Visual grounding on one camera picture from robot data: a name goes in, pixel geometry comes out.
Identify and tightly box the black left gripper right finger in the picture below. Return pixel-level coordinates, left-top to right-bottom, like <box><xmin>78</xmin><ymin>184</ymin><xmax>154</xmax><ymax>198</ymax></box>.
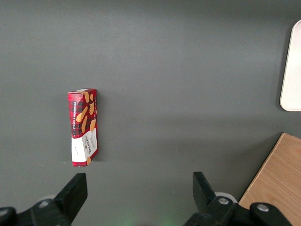
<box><xmin>192</xmin><ymin>171</ymin><xmax>293</xmax><ymax>226</ymax></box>

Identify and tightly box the wooden drawer cabinet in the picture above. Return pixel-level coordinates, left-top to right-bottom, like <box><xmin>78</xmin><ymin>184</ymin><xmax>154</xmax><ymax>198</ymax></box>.
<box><xmin>238</xmin><ymin>132</ymin><xmax>301</xmax><ymax>226</ymax></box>

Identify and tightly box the red shortbread cookie box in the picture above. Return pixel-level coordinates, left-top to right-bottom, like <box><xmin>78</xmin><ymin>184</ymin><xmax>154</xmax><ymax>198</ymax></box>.
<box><xmin>67</xmin><ymin>88</ymin><xmax>99</xmax><ymax>168</ymax></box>

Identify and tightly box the white plastic tray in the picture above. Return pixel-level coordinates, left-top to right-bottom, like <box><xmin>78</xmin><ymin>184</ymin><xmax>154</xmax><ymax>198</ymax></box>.
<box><xmin>279</xmin><ymin>19</ymin><xmax>301</xmax><ymax>112</ymax></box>

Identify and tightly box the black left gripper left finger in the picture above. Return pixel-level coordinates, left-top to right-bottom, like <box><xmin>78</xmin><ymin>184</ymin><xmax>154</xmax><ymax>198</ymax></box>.
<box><xmin>0</xmin><ymin>173</ymin><xmax>88</xmax><ymax>226</ymax></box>

